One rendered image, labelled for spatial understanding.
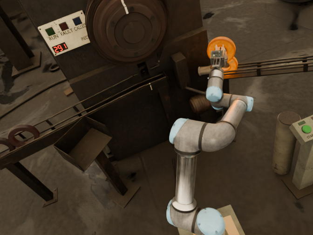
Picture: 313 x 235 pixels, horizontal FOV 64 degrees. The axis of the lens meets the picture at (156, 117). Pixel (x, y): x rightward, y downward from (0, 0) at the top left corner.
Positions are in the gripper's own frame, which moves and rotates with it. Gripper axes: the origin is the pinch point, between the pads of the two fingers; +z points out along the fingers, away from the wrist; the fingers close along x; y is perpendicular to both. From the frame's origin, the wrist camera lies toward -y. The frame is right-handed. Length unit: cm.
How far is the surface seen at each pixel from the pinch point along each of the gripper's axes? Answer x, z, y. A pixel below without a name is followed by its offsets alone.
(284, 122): -35, -30, -31
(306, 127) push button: -44, -38, -19
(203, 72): 13.2, 0.7, -23.0
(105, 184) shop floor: 92, -73, -74
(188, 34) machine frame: 23.6, 19.8, -7.8
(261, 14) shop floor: -20, 186, -142
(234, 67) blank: -6.0, 2.2, -20.8
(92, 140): 75, -57, -16
